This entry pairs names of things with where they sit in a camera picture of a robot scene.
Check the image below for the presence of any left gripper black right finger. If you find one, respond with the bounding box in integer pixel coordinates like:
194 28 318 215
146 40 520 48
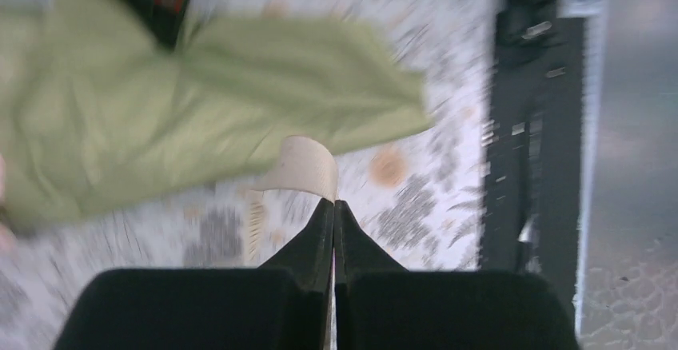
334 201 579 349

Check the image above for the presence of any floral patterned table mat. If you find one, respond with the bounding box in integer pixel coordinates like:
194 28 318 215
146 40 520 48
1 0 496 349

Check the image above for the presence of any beige ribbon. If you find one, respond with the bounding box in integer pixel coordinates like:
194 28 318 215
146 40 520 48
243 136 338 265

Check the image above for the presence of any brown kraft wrapping paper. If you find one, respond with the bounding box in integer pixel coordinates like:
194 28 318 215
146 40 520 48
1 0 430 231

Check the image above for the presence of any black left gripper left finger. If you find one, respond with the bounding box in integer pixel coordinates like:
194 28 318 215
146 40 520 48
55 200 334 350

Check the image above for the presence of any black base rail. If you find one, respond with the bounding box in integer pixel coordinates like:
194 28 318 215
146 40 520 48
479 0 604 317

